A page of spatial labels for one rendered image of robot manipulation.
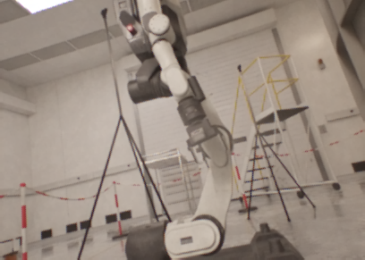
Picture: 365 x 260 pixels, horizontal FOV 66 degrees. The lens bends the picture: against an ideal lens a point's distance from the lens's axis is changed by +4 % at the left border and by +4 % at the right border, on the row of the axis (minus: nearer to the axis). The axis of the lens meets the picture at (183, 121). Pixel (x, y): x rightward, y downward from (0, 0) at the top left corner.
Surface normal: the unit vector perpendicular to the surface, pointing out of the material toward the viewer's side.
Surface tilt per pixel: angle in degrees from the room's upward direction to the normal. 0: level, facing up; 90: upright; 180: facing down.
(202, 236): 90
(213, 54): 90
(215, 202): 90
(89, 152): 90
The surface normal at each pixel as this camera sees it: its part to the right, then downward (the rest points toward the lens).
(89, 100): -0.22, -0.21
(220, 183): -0.08, 0.20
